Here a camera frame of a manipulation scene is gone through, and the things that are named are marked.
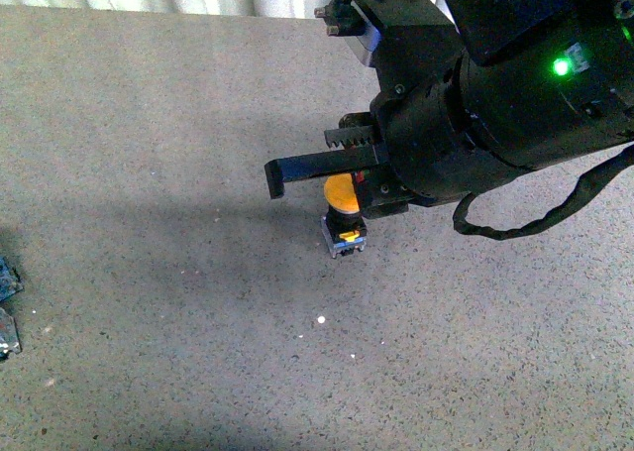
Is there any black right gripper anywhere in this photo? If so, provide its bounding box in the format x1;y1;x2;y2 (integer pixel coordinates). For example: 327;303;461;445
264;81;525;218

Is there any yellow push button switch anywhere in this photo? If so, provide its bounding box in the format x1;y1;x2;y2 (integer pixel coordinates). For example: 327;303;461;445
321;173;368;259

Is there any blue circuit board piece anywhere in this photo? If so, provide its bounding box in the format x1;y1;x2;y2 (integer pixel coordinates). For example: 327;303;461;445
0;256;25;302

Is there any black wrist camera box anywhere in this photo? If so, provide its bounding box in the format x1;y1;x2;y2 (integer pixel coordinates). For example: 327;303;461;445
314;0;465;97

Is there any black braided cable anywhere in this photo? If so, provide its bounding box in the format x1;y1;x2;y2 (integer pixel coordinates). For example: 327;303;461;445
451;143;634;242

